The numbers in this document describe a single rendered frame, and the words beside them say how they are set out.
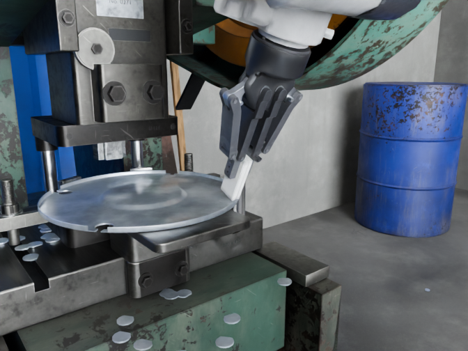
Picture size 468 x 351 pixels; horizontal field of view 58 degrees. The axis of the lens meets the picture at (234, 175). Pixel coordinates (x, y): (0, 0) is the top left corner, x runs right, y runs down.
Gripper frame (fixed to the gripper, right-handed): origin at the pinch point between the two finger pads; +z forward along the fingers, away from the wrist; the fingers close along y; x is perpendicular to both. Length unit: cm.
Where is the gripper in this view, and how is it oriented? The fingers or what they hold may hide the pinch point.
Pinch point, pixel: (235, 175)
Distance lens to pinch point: 61.5
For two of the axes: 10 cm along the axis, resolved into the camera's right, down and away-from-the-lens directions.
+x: -5.8, -5.8, 5.8
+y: 7.7, -1.5, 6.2
